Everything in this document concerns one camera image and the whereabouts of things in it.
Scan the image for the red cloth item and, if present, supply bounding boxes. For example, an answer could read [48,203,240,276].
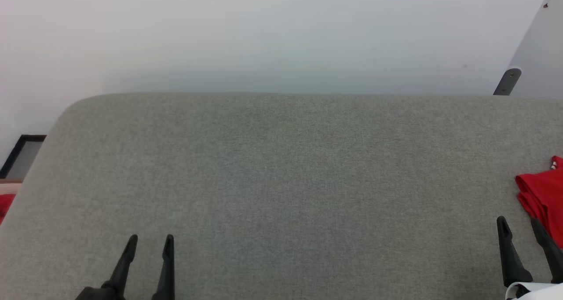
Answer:
[0,194,16,225]

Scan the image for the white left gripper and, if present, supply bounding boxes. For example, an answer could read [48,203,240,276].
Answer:
[75,235,175,300]

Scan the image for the rounded furniture bracket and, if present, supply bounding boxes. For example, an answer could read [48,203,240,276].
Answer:
[493,68,522,96]

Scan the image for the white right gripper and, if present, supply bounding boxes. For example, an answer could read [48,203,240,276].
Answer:
[497,216,563,300]

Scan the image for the black rectangular frame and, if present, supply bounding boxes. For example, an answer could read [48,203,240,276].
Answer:
[0,135,47,180]

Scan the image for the light grey board panel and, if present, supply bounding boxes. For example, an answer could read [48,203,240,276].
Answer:
[506,0,563,99]

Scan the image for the red white-striped shorts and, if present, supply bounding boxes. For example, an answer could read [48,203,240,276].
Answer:
[515,156,563,249]

